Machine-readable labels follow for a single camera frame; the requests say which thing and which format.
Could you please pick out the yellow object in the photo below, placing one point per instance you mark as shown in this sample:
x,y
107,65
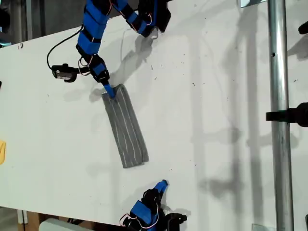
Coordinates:
x,y
2,151

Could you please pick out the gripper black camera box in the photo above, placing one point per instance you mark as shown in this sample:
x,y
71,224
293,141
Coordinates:
x,y
176,221
63,73

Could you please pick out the brown wooden board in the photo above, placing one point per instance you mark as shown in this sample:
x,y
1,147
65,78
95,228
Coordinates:
x,y
33,222

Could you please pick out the light grey box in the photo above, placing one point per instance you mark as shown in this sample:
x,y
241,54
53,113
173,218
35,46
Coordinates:
x,y
57,226

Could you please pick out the grey striped towel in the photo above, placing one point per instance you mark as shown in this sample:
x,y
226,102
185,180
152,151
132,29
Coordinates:
x,y
127,134

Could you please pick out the black rounded object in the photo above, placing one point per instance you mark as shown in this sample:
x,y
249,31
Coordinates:
x,y
303,27

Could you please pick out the black post clamp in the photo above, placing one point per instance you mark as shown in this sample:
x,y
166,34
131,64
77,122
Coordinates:
x,y
296,114

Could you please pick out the black round background object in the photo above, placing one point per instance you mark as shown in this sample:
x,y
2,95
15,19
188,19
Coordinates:
x,y
3,20

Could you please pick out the steel post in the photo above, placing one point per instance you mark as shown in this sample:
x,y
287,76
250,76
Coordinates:
x,y
279,72

